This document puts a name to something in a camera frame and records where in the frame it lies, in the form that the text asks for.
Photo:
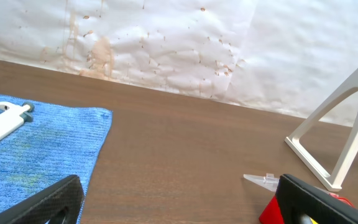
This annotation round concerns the white pipette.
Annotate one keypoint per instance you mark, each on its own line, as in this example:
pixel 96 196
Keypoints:
pixel 2 126

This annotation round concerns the red and yellow tip box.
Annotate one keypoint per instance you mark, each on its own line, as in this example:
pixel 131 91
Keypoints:
pixel 271 213

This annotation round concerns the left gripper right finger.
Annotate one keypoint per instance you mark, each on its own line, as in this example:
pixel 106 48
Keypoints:
pixel 306 199

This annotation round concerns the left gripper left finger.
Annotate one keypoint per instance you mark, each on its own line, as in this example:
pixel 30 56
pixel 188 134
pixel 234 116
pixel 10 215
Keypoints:
pixel 54 196

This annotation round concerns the white and blue stand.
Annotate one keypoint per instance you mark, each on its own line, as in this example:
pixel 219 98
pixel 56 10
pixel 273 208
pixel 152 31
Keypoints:
pixel 346 161

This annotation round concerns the blue cloth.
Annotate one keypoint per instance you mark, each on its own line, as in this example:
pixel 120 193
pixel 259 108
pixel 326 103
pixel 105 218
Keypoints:
pixel 48 146

